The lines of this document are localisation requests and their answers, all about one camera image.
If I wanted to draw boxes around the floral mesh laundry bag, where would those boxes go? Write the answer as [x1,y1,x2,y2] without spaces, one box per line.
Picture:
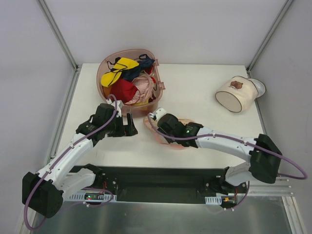
[143,116,203,151]

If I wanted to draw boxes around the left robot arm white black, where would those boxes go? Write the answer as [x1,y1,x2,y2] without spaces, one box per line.
[22,101,137,218]

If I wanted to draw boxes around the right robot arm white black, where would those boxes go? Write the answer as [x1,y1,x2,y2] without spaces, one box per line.
[153,114,281,195]

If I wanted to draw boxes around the red bra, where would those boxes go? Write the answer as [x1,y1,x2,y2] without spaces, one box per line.
[110,79,140,105]

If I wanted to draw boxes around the pink satin bra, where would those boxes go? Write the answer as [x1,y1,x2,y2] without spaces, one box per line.
[131,76,154,104]

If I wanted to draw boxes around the navy blue bra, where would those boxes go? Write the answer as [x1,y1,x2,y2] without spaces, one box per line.
[121,54,155,82]

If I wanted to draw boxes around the yellow bra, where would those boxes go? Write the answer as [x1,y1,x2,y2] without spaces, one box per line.
[100,57,139,87]

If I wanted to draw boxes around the cream bear laundry bag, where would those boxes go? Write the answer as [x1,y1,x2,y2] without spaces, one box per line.
[215,76,258,113]

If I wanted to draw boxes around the pink plastic basket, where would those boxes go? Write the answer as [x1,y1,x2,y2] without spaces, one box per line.
[97,49,165,117]

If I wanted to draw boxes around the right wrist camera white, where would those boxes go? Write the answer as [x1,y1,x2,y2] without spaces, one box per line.
[148,108,167,121]

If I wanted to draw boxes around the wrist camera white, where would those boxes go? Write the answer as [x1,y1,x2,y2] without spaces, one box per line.
[106,99,124,117]
[148,108,167,121]

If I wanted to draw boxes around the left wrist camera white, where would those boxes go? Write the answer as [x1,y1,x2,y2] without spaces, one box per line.
[106,99,124,117]

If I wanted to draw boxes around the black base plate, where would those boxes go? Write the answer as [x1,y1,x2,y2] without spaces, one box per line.
[65,165,254,203]

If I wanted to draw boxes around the left white cable duct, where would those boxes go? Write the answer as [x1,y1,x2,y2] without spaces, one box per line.
[64,191,117,203]

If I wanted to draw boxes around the white cable duct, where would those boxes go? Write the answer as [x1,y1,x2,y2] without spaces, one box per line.
[64,191,117,203]
[204,195,237,205]

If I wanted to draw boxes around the right white cable duct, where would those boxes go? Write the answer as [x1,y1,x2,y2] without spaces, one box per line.
[204,195,237,205]

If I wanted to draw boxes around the left aluminium frame post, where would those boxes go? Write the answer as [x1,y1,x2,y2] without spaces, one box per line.
[36,0,82,71]

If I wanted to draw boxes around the aluminium frame post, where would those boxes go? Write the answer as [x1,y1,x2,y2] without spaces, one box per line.
[246,0,295,75]
[36,0,82,71]

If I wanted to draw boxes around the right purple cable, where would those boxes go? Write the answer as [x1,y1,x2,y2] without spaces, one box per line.
[147,113,308,213]

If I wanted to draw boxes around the right aluminium frame post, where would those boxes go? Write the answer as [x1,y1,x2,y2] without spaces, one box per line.
[246,0,295,75]

